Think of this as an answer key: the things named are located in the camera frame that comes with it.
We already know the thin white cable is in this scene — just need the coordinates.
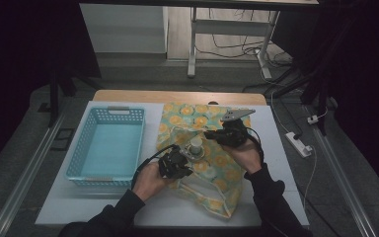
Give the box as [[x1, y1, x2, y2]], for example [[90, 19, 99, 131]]
[[301, 146, 319, 211]]

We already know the tangle of floor cables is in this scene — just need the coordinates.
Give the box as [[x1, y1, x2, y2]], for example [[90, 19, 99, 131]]
[[195, 9, 294, 68]]

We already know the blue plastic basket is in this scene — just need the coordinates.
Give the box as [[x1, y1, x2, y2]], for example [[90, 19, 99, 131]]
[[64, 106, 146, 190]]

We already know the left hand-held gripper cable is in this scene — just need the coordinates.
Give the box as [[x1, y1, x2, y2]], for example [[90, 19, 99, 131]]
[[131, 143, 176, 191]]

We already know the person's right hand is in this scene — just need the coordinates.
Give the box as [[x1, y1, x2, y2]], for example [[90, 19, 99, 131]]
[[222, 137, 265, 176]]

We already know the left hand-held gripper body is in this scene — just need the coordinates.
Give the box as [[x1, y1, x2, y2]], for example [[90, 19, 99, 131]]
[[158, 149, 187, 180]]

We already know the white desk frame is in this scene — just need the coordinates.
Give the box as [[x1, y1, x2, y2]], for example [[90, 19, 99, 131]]
[[187, 6, 281, 80]]

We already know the metal floor rail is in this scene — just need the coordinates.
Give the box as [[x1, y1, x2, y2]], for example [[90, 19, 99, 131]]
[[304, 105, 378, 237], [0, 110, 71, 237]]

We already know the hand-held gripper cable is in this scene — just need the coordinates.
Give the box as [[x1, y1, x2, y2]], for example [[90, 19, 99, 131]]
[[246, 126, 265, 164], [131, 143, 176, 191]]

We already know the white cabinet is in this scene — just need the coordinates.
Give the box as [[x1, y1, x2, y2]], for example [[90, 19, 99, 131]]
[[79, 3, 169, 54]]

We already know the white table mat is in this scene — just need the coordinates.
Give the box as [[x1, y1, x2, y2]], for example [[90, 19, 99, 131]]
[[35, 101, 310, 228]]

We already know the black stand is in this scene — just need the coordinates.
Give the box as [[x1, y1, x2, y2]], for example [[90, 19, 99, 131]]
[[265, 19, 341, 136], [47, 63, 103, 128]]

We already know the floral cloth tote bag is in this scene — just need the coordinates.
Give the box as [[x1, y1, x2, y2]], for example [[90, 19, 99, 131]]
[[155, 102, 253, 220]]

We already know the white power strip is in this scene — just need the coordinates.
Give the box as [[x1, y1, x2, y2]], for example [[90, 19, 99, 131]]
[[284, 131, 314, 159]]

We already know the black floor plate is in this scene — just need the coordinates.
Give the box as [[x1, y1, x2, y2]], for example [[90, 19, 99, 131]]
[[50, 127, 77, 152]]

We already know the right hand-held gripper cable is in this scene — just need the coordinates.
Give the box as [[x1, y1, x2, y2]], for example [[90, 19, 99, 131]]
[[246, 126, 265, 164]]

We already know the person's left hand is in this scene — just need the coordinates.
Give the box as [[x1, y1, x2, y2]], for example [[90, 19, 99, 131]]
[[132, 161, 176, 202]]

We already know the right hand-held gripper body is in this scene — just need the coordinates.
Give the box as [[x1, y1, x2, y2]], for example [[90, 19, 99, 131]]
[[216, 108, 257, 148]]

